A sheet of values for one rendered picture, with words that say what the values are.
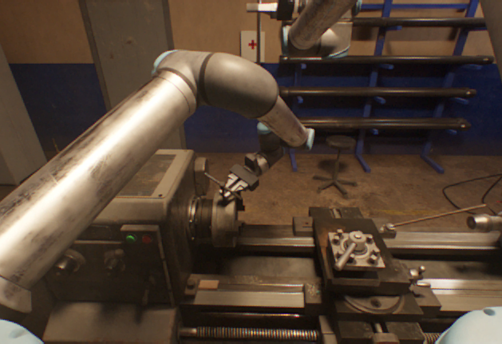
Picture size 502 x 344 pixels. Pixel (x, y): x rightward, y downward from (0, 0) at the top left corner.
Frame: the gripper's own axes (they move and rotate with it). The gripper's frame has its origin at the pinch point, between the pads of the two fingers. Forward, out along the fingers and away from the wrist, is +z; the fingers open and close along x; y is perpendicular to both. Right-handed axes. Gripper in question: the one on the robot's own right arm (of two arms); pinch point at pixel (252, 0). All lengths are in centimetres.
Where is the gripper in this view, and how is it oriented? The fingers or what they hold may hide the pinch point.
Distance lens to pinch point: 105.2
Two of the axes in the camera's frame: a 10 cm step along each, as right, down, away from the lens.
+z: -10.0, -0.1, 0.3
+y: -0.2, 9.8, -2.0
